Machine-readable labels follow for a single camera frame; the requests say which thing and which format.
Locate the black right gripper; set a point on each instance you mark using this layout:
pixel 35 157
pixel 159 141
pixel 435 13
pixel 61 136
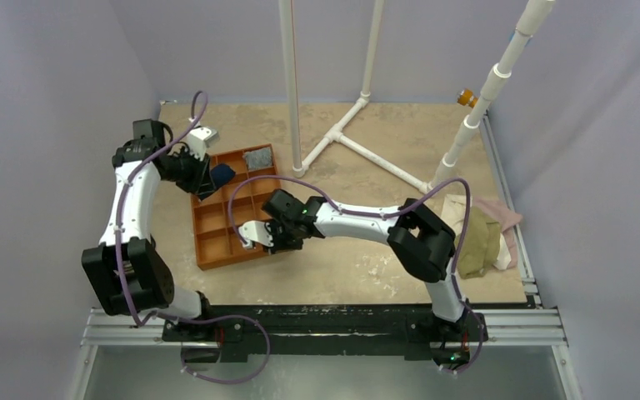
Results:
pixel 278 237

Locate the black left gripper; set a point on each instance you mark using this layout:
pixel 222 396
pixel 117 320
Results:
pixel 200 174

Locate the navy blue underwear white trim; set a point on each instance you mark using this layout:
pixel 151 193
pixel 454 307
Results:
pixel 221 175

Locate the orange compartment tray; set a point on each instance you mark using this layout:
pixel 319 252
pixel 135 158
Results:
pixel 215 242

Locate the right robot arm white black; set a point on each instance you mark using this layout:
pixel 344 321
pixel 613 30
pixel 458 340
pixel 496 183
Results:
pixel 420 240

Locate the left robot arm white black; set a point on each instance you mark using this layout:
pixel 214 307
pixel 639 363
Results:
pixel 127 274

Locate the grey folded cloth in tray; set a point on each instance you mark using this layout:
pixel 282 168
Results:
pixel 258 159

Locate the pink cloth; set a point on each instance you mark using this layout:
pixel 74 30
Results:
pixel 507 256

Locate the orange clamp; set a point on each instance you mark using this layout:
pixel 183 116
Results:
pixel 467 97

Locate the white PVC angled pole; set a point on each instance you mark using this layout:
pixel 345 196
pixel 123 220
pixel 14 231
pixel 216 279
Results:
pixel 532 18

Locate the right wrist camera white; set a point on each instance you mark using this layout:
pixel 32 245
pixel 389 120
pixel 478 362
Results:
pixel 256 232

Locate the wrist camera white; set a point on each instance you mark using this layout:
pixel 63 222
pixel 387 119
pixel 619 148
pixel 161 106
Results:
pixel 200 139
pixel 256 232

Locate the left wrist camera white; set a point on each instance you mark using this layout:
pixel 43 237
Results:
pixel 200 139

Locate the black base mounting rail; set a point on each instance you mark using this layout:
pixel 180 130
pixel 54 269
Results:
pixel 409 331

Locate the aluminium extrusion frame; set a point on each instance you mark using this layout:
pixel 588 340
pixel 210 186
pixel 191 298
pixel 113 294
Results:
pixel 524 356

